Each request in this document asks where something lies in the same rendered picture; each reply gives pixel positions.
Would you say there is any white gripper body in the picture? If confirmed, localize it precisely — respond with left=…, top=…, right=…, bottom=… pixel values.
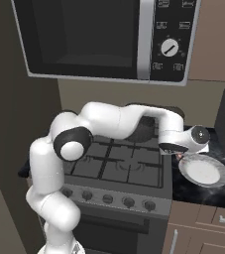
left=179, top=144, right=211, bottom=159

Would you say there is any dark grey pot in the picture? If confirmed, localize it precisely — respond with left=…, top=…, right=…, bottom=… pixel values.
left=126, top=114, right=159, bottom=144

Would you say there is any white plate with grey rim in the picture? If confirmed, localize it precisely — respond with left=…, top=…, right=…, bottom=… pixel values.
left=177, top=154, right=225, bottom=190

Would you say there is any brown drawer front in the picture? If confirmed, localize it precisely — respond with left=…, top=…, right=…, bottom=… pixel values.
left=194, top=203, right=225, bottom=232

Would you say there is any grey stove with black hob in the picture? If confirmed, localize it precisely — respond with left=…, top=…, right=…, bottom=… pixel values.
left=18, top=113, right=173, bottom=254

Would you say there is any dark stove knob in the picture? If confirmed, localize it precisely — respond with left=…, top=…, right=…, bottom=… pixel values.
left=101, top=193, right=115, bottom=205
left=144, top=199, right=157, bottom=212
left=61, top=187, right=73, bottom=198
left=80, top=190, right=94, bottom=202
left=122, top=196, right=136, bottom=209

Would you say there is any brown base cupboard door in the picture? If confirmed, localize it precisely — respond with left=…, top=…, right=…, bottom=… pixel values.
left=161, top=223, right=197, bottom=254

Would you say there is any white microwave dial knob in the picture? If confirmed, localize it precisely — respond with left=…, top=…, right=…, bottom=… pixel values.
left=160, top=38, right=179, bottom=58

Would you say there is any black oven door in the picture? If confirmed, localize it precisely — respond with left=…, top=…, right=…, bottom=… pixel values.
left=71, top=212, right=169, bottom=254

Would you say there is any black and silver microwave oven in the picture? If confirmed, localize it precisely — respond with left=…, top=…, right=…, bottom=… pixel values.
left=10, top=0, right=202, bottom=87

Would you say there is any black microwave door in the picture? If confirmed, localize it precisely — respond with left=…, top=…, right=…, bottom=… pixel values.
left=11, top=0, right=156, bottom=81

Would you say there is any silver cupboard door handle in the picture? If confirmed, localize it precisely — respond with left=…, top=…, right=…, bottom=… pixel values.
left=169, top=229, right=179, bottom=254

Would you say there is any black oven door handle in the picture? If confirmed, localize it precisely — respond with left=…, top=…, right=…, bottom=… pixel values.
left=79, top=213, right=151, bottom=235

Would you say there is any brown wall cupboard door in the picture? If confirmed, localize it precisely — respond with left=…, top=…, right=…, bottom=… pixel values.
left=187, top=0, right=225, bottom=83

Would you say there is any silver microwave door handle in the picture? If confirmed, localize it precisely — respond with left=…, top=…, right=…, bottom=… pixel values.
left=137, top=0, right=156, bottom=81

